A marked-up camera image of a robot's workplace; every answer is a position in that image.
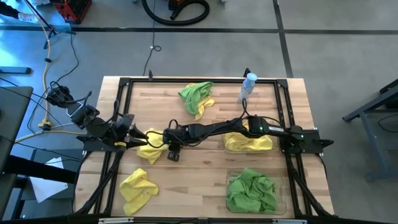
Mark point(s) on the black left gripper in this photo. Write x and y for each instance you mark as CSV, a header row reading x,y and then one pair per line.
x,y
126,127

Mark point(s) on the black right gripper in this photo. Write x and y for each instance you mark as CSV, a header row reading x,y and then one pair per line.
x,y
175,137

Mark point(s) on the green microfiber towel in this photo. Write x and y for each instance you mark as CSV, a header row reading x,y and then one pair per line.
x,y
267,193
196,93
250,175
241,200

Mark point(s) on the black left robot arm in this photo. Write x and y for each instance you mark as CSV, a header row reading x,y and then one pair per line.
x,y
96,126

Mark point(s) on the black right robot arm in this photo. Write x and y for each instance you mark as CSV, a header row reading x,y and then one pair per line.
x,y
217,127

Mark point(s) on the black table clamp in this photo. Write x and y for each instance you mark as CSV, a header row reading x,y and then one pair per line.
x,y
246,71
150,74

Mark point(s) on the blue spray bottle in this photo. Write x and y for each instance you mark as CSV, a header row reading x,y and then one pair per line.
x,y
247,87

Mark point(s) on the white paper sheet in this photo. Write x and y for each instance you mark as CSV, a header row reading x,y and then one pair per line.
x,y
46,189

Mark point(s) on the black metal beam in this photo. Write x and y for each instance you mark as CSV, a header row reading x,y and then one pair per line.
x,y
37,169

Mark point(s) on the clear plastic basket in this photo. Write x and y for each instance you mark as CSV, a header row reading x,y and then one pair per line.
x,y
281,193
276,143

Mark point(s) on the grey desk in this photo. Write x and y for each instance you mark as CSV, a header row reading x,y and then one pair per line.
x,y
12,109

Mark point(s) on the black tripod stand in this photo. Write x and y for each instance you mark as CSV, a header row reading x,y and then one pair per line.
x,y
51,29

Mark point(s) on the grey metal floor bar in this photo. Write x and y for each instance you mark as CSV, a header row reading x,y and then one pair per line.
x,y
15,70

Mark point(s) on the red plastic crate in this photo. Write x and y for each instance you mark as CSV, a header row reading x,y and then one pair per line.
x,y
73,11

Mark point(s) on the person's shoe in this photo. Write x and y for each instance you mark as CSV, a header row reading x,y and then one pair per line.
x,y
27,17

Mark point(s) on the person's leg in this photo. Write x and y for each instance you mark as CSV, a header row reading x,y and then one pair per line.
x,y
7,9

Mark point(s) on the black aluminium table frame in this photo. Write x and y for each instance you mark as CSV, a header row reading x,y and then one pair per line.
x,y
161,80

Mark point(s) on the silver metal bracket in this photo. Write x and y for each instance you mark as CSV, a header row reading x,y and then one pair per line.
x,y
115,220
289,221

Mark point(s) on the blue-grey table frame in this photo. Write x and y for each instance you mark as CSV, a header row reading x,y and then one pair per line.
x,y
382,175

